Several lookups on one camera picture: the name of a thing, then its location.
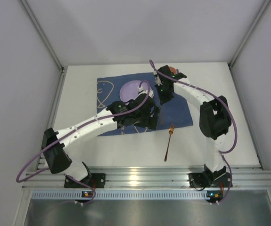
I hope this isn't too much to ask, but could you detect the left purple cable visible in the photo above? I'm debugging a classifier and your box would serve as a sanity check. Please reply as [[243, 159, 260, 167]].
[[16, 80, 150, 206]]

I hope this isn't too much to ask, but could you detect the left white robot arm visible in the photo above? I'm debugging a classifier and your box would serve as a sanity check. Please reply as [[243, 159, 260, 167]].
[[41, 91, 160, 181]]

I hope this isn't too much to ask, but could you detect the orange plastic cup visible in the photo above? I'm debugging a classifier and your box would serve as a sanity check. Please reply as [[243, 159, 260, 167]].
[[169, 66, 177, 74]]

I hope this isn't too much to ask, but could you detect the purple plastic plate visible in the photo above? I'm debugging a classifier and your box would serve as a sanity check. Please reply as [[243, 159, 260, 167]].
[[119, 80, 148, 102]]

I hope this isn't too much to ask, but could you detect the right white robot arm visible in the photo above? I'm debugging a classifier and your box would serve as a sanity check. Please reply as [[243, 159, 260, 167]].
[[153, 65, 232, 190]]

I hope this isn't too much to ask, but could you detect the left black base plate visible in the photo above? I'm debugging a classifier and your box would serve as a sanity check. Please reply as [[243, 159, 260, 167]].
[[64, 173, 106, 189]]

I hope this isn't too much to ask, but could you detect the right aluminium frame post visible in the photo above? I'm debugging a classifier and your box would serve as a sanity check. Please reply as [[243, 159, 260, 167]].
[[228, 0, 271, 70]]

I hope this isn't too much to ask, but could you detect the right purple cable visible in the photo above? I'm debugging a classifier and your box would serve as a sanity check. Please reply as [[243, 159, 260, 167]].
[[148, 59, 238, 205]]

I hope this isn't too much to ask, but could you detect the left aluminium frame post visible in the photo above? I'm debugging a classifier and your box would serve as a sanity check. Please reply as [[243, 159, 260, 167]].
[[18, 0, 64, 72]]

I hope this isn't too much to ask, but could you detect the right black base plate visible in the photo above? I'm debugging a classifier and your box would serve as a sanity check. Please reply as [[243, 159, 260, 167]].
[[188, 172, 231, 189]]

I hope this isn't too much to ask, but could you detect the blue cloth placemat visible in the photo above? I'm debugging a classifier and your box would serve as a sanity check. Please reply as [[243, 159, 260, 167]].
[[97, 72, 193, 130]]

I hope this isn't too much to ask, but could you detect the aluminium mounting rail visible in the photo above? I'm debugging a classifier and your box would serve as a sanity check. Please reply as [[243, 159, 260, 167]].
[[22, 166, 271, 190]]

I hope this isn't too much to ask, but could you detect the perforated cable duct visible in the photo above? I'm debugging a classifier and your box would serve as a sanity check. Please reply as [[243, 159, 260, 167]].
[[31, 190, 221, 200]]

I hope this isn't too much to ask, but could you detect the aluminium frame post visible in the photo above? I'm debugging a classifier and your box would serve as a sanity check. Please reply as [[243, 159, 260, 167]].
[[18, 0, 64, 72], [228, 0, 271, 70]]

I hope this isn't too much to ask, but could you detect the purple cable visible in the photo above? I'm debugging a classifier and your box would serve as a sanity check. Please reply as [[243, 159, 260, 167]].
[[148, 59, 238, 205], [16, 80, 150, 206]]

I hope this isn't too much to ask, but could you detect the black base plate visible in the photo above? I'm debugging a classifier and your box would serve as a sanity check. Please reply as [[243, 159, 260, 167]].
[[64, 173, 106, 189], [188, 172, 231, 189]]

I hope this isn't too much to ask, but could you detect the copper fork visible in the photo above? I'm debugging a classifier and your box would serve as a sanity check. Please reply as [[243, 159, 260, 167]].
[[164, 124, 175, 162]]

